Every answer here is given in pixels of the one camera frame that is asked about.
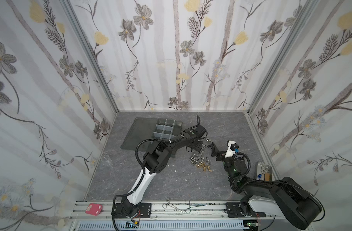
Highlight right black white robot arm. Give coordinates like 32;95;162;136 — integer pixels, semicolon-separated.
208;141;325;230

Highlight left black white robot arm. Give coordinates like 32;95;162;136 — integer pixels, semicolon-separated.
111;125;207;218

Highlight silver wing nuts cluster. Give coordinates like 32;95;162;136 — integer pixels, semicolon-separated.
189;153;210;166

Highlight brass screws cluster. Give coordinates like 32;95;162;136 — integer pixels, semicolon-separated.
196;162;212;172

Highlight green compartment organizer box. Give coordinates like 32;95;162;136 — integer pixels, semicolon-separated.
120;117;183;151

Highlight pink rectangular device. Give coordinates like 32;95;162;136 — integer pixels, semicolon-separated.
85;203;103;216

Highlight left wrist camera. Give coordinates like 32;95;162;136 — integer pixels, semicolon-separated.
190;115;208;139

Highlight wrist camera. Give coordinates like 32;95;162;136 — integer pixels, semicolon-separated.
224;141;239;158
190;115;208;139

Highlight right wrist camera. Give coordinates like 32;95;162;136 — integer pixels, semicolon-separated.
224;141;239;158

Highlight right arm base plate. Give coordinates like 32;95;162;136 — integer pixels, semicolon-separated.
225;202;266;218

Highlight surgical scissors on rail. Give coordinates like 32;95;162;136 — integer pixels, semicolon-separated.
162;201;208;214

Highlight white vented cable duct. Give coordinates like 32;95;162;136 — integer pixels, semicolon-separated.
76;220;249;231

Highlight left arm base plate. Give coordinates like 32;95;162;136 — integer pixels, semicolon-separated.
111;203;152;218

